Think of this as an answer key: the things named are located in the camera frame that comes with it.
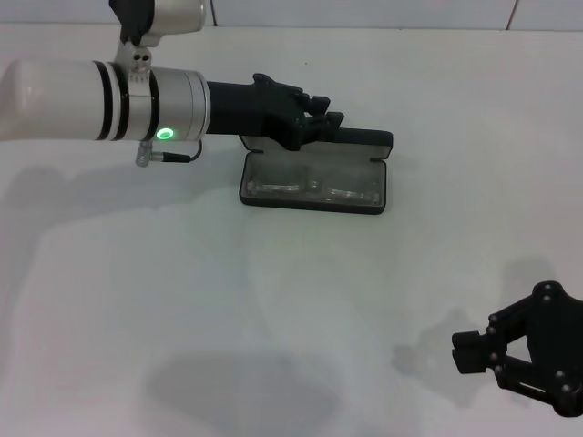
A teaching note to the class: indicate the black glasses case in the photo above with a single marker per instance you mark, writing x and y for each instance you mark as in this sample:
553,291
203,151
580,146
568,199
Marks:
364,139

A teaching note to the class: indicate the clear white glasses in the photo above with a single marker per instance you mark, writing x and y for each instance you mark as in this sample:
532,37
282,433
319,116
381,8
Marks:
282,186

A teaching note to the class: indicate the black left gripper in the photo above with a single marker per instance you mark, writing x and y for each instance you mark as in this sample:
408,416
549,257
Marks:
246,109

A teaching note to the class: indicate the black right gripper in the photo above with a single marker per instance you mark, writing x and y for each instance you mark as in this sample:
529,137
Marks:
560,337

